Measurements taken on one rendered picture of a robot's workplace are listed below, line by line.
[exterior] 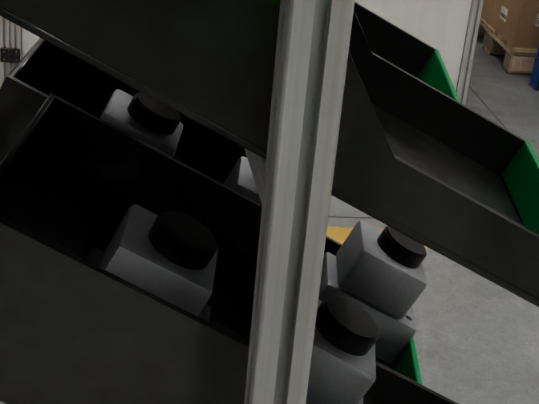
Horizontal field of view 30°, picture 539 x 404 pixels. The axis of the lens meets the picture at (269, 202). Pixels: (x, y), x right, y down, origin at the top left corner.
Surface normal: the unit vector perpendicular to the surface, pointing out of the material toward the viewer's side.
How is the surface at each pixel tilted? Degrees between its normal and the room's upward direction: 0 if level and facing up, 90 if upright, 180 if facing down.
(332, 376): 89
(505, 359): 0
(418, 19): 90
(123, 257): 90
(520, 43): 90
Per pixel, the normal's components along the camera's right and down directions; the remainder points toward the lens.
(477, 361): 0.08, -0.90
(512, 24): -0.99, -0.04
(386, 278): -0.03, 0.42
